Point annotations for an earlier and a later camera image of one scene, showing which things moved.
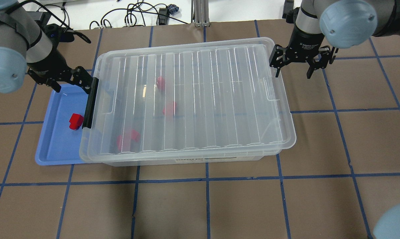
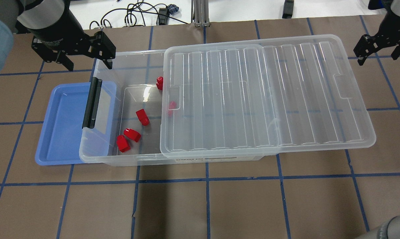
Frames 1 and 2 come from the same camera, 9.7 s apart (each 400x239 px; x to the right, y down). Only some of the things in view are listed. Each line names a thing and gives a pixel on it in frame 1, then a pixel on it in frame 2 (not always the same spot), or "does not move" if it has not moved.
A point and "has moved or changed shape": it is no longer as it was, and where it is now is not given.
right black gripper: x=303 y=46 -> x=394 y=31
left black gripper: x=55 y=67 -> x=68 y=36
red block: x=133 y=134 -> x=123 y=145
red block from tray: x=76 y=121 -> x=143 y=117
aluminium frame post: x=200 y=13 does not move
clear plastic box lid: x=168 y=98 has moved or changed shape
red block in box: x=161 y=83 does not move
